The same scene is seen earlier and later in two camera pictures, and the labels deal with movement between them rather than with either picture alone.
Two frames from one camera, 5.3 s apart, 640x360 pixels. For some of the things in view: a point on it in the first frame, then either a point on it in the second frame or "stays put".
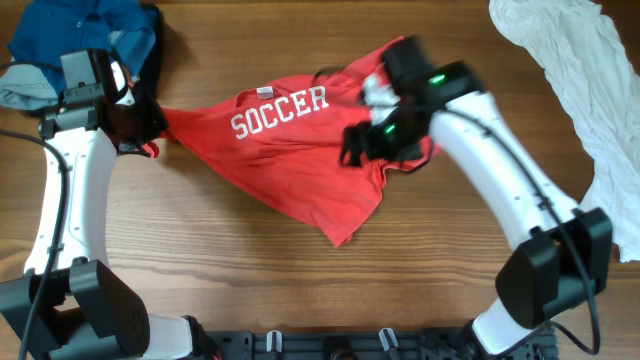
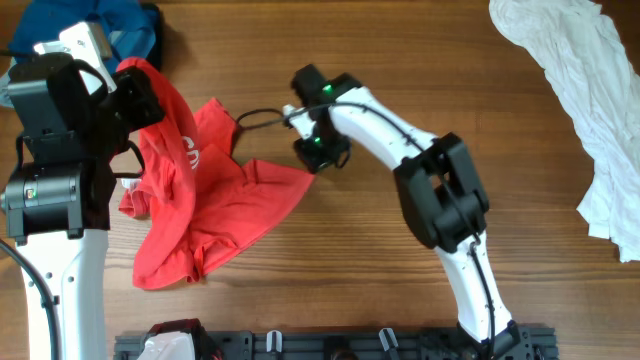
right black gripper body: (392, 138) -> (323, 148)
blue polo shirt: (45, 30) stays put
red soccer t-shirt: (284, 141) -> (198, 203)
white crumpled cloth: (579, 47) stays put
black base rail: (360, 344) stays put
